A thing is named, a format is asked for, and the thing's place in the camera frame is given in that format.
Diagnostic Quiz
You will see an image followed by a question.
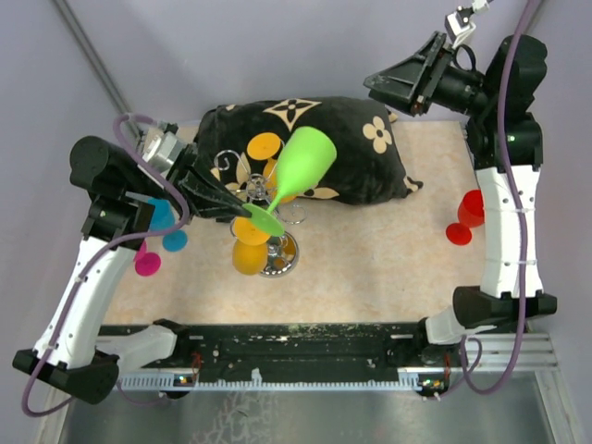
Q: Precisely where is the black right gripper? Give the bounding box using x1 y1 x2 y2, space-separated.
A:
363 32 495 117

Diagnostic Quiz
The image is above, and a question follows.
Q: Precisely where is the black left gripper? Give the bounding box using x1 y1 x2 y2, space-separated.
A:
123 143 253 225

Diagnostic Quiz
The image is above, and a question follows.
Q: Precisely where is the blue plastic wine glass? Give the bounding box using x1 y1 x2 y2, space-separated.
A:
148 199 188 253

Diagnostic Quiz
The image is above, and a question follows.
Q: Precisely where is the orange plastic wine glass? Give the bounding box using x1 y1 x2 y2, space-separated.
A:
231 216 271 276
246 132 284 200

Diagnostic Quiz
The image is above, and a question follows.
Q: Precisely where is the magenta plastic wine glass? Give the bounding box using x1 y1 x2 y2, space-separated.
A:
133 240 162 277

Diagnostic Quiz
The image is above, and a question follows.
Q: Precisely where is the green plastic wine glass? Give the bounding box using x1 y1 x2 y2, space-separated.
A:
244 127 337 237

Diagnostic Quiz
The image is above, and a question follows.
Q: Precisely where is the red plastic wine glass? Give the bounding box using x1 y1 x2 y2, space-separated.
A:
445 189 485 246

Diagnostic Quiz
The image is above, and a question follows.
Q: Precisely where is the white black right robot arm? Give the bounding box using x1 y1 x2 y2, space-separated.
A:
364 32 557 366

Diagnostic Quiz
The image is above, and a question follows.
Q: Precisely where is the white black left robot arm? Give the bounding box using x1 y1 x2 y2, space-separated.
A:
12 134 252 404

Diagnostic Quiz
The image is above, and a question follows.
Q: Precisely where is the black floral plush pillow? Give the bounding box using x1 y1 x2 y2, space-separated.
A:
194 96 424 205

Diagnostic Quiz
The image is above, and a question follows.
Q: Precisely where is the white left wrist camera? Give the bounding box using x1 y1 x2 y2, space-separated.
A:
142 122 187 177

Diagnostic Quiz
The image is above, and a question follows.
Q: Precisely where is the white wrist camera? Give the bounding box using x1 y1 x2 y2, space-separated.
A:
444 0 491 49
142 122 187 177

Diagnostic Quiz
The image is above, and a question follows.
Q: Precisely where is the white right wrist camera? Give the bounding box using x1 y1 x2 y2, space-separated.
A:
444 0 491 49

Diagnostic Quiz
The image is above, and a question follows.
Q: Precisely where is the chrome wire wine glass rack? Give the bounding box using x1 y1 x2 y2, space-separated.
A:
212 150 306 278

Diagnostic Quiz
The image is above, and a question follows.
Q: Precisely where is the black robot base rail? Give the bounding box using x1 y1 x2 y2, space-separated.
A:
140 323 460 396

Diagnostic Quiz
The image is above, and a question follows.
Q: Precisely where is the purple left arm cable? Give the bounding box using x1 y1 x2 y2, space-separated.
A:
20 113 191 417

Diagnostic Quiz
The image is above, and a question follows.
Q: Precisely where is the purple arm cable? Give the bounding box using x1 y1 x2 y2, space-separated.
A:
20 113 191 417
434 0 547 401

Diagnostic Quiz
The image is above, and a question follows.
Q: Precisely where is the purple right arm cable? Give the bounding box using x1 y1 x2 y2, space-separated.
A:
434 0 547 401

